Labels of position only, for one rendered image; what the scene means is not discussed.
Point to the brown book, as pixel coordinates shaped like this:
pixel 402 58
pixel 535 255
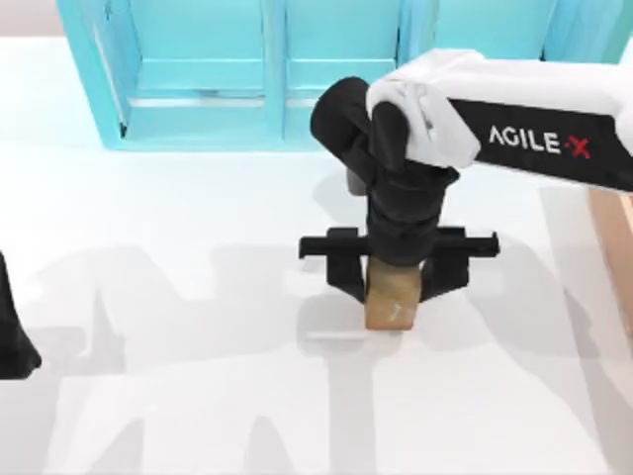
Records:
pixel 391 302

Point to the light blue rack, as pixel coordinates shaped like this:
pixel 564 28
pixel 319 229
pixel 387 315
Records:
pixel 207 64

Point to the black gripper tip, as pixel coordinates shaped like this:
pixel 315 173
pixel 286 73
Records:
pixel 14 336

